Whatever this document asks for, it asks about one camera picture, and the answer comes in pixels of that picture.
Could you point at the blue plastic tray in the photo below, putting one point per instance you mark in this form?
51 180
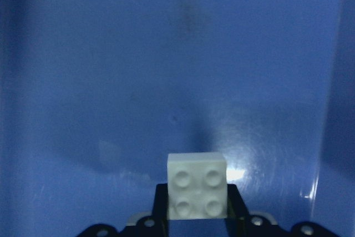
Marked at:
96 93

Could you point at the white block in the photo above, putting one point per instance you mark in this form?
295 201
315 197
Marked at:
197 186

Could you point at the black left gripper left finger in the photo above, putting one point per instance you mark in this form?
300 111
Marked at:
160 210

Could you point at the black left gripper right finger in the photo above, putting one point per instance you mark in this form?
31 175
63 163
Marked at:
237 212

